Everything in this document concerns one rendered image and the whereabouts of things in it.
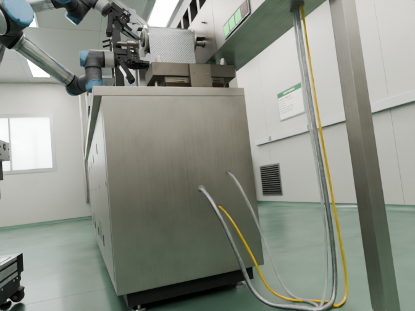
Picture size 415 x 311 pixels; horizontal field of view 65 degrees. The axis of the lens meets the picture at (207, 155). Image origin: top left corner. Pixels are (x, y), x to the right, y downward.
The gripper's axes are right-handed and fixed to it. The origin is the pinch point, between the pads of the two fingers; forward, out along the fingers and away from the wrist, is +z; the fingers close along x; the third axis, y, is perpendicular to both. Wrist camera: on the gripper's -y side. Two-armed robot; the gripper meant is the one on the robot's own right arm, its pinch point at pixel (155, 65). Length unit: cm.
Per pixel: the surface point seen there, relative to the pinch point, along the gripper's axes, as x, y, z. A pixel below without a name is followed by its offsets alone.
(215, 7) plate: -13.8, 25.8, 30.1
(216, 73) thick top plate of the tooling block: -19.9, -10.3, 23.7
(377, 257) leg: -76, -90, 46
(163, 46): -0.2, 10.1, 4.9
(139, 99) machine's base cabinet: -25.9, -24.6, -14.2
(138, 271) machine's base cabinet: -26, -92, -21
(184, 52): -0.2, 7.7, 15.8
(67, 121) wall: 556, 91, -53
